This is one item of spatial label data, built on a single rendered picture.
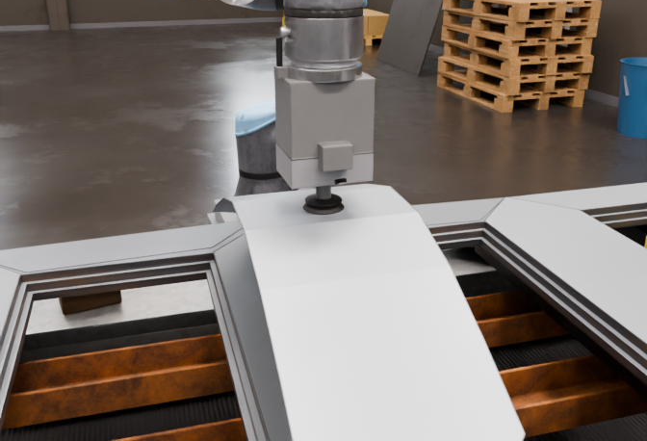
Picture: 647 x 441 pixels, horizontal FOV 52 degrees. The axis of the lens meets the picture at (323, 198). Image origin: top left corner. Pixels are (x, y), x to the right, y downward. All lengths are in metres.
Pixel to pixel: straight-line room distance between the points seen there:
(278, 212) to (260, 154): 0.72
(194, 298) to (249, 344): 0.47
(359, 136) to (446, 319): 0.19
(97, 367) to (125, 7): 11.16
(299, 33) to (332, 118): 0.09
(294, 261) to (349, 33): 0.21
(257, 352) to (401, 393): 0.26
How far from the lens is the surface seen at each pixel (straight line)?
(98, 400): 0.99
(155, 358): 1.05
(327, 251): 0.63
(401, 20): 7.90
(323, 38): 0.62
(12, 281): 1.00
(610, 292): 0.96
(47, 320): 1.24
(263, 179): 1.42
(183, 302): 1.23
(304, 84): 0.62
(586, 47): 6.02
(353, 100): 0.64
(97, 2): 12.06
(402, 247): 0.64
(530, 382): 1.02
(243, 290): 0.89
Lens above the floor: 1.27
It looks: 21 degrees down
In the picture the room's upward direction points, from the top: straight up
